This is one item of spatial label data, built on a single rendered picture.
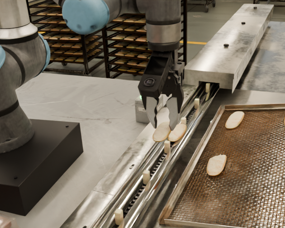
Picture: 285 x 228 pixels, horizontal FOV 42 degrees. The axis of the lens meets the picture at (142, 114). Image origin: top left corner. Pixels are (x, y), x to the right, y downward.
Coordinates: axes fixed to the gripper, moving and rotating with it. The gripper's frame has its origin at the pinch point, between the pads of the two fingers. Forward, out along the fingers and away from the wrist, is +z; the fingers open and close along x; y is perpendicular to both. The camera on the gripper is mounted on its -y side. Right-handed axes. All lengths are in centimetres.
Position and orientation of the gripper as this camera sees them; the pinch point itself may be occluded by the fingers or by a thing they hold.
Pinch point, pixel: (162, 125)
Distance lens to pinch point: 89.6
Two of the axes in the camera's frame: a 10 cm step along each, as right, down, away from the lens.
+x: -9.4, -1.1, 3.2
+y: 3.4, -4.2, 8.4
